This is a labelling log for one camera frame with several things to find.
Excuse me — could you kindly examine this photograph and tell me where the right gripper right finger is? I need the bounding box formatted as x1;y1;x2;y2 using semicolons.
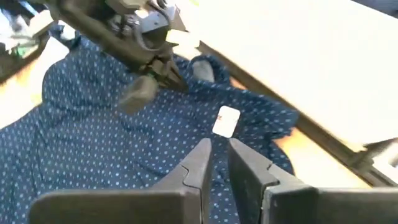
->
228;138;398;224

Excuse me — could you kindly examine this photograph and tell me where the navy polka dot shirt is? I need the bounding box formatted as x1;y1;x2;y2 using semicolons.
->
0;26;300;224

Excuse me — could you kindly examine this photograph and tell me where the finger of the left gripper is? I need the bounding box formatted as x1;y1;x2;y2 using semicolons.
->
119;75;159;114
150;58;189;93

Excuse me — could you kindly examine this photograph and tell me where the black aluminium frame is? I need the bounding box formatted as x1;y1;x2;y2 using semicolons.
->
198;40;398;188

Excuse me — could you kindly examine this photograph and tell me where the light wooden desk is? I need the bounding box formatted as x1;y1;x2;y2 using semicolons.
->
172;0;398;153

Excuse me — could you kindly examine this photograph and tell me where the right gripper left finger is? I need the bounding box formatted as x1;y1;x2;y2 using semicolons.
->
27;138;213;224

